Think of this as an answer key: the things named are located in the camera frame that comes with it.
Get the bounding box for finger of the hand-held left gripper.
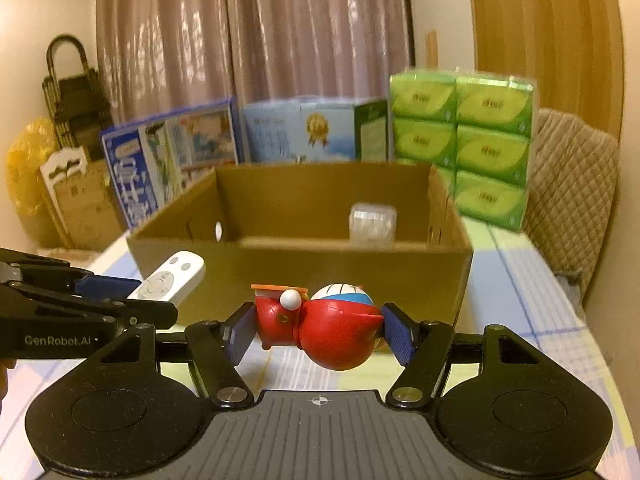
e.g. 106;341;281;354
0;280;179;361
0;247;143;302

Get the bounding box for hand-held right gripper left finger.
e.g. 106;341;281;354
85;301;257;409

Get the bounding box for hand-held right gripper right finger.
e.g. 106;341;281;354
382;302;557;409

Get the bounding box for white remote control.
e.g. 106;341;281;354
127;251;206;307

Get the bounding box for red toy figurine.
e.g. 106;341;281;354
251;282;385;372

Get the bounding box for brown cardboard box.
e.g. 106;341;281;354
126;162;473;331

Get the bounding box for translucent plastic box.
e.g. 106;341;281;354
348;202;399;249

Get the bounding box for flattened cardboard cartons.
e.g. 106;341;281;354
39;146;127;252

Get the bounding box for yellow plastic bag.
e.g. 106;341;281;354
6;117;57;249

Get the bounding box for dark blue milk carton box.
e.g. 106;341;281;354
100;97;240;231

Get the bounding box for folded black trolley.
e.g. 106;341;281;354
41;35;114;149

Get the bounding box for pack of green tissue packets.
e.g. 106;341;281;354
389;67;538;233

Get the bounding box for light blue milk carton box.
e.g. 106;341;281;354
242;96;390;165

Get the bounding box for chair with quilted beige cover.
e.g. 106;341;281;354
520;108;621;302

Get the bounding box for pink curtain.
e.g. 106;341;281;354
95;0;414;127

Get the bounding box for wooden door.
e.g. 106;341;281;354
465;0;627;137

